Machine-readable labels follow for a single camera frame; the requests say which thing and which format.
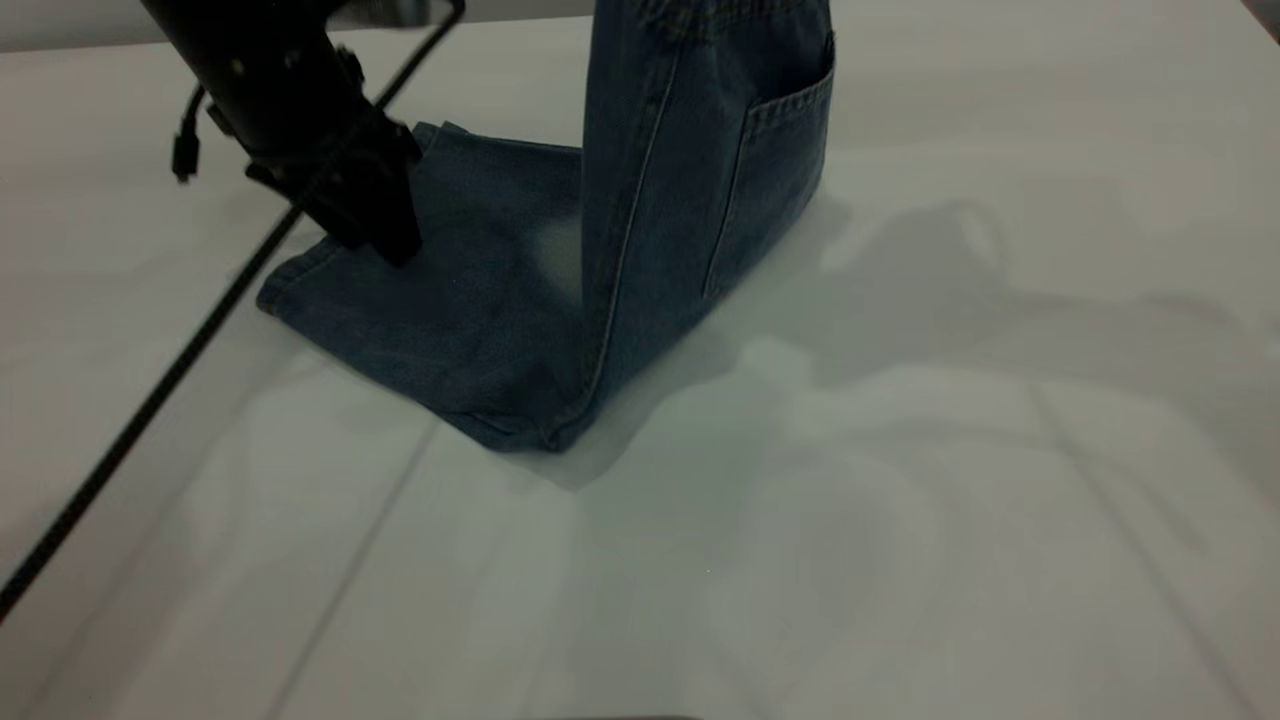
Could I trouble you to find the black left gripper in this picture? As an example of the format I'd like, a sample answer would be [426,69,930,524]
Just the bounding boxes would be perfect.
[210,100,425,269]

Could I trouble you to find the blue denim jeans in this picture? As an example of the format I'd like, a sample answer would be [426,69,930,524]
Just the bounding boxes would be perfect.
[255,0,836,453]

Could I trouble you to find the black cable with plug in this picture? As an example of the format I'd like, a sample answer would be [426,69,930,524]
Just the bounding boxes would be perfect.
[172,85,208,186]

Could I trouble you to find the thick black braided cable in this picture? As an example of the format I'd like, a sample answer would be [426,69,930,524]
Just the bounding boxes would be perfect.
[0,0,468,623]

